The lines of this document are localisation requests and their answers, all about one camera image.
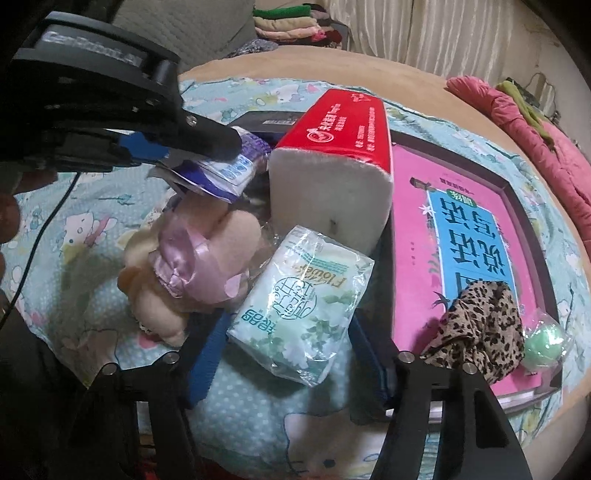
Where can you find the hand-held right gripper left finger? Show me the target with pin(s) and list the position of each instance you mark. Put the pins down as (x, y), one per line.
(204, 364)

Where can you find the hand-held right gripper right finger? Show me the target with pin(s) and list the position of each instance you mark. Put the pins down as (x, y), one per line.
(369, 362)

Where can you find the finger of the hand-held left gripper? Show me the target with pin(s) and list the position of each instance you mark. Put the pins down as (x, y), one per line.
(212, 136)
(138, 148)

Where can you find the purple tissue pack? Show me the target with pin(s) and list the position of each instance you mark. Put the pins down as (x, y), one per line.
(217, 177)

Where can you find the plush toy with pink ribbon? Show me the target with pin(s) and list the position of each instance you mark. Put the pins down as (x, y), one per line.
(161, 318)

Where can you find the green tissue pack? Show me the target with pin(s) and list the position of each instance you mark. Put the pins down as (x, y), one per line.
(295, 304)

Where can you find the person's left hand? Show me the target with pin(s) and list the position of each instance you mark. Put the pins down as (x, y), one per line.
(7, 217)

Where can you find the black box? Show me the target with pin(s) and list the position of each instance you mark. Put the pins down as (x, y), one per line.
(263, 121)

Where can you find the blue cartoon printed blanket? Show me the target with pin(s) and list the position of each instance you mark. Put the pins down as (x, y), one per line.
(92, 221)

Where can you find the dark patterned cloth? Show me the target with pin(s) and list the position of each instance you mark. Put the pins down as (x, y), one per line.
(254, 47)

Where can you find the leopard print scrunchie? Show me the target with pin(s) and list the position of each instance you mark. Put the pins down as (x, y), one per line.
(480, 323)

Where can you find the red tissue pack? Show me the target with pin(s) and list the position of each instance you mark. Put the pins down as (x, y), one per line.
(341, 134)

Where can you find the stack of folded clothes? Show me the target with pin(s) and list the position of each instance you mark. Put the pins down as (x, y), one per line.
(295, 23)

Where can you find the green ball in plastic wrap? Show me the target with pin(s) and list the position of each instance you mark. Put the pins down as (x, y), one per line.
(545, 342)

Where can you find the tan bed sheet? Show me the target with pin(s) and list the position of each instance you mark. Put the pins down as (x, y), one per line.
(392, 69)

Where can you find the white pleated curtain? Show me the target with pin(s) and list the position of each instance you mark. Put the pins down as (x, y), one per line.
(438, 32)

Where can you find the pink quilted jacket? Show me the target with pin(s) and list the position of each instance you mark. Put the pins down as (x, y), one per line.
(568, 157)

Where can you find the green cloth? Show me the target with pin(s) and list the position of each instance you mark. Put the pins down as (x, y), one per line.
(531, 108)

